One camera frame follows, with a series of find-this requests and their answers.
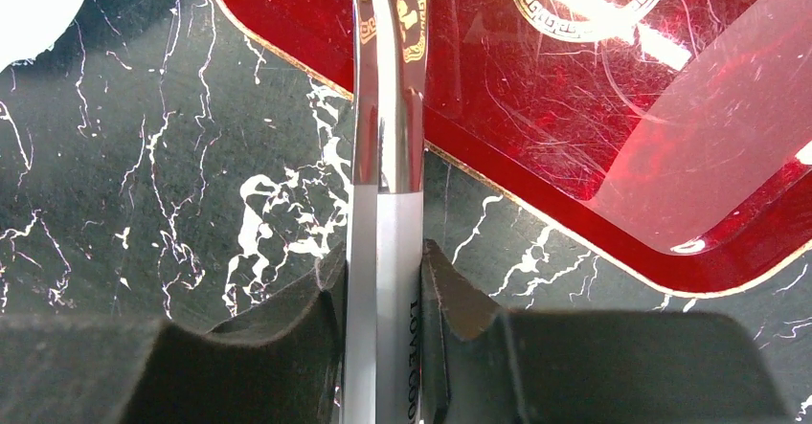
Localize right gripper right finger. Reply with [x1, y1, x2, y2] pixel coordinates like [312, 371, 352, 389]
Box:
[421, 240, 791, 423]

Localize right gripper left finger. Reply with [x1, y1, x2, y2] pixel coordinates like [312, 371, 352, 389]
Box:
[1, 245, 346, 423]

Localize silver metal tongs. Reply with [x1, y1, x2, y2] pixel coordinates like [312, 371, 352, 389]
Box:
[340, 0, 429, 423]

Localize red rectangular tray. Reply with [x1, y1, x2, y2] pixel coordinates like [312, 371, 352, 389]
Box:
[217, 0, 811, 298]

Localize blue three-tier cake stand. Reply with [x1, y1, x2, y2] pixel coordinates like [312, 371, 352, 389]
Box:
[1, 0, 84, 69]

